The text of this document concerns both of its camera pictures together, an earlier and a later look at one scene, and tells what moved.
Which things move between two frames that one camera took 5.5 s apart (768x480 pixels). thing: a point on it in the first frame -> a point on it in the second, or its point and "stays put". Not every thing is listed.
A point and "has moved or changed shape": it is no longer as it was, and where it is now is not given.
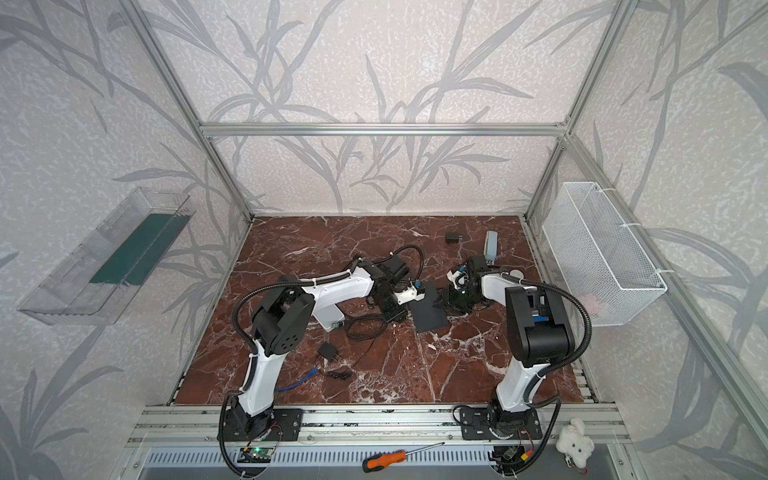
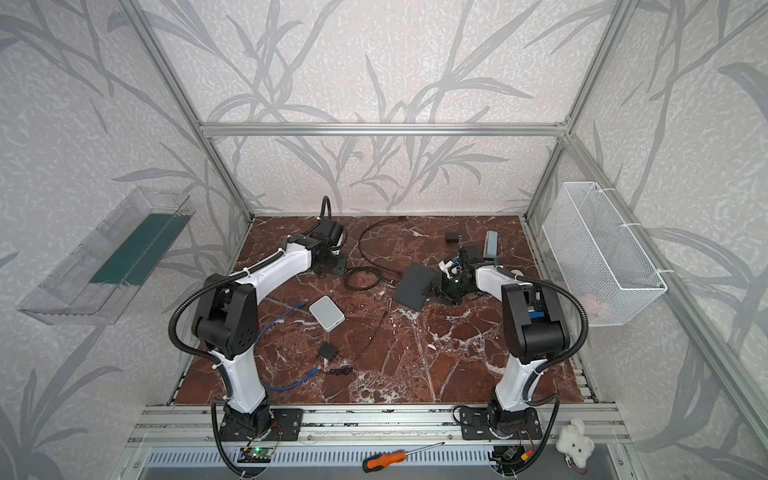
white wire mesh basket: [600, 257] stays put
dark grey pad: [425, 315] has moved or changed shape
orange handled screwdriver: [378, 461] stays put
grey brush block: [490, 247] stays put
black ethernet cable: [405, 247] -> [373, 262]
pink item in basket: [592, 303] stays put
